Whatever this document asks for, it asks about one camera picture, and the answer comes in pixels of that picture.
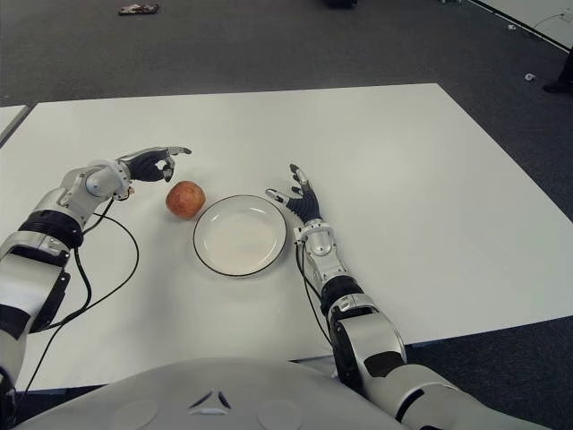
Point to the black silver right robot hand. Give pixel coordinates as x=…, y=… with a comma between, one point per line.
x=306, y=206

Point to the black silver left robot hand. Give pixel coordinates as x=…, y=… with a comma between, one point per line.
x=145, y=168

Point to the red apple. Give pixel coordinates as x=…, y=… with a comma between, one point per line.
x=185, y=199

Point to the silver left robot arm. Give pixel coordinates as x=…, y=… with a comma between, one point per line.
x=96, y=183

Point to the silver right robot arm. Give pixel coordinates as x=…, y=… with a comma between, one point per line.
x=318, y=242

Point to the white plate with black rim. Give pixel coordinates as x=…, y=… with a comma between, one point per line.
x=239, y=235

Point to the white neighbouring table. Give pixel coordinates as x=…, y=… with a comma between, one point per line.
x=537, y=13
x=11, y=118

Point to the red black object on floor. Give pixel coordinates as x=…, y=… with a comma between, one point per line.
x=139, y=9

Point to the grey robot torso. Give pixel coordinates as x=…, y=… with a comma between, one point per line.
x=224, y=389

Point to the dark shoe on floor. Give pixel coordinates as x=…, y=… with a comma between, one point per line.
x=561, y=83

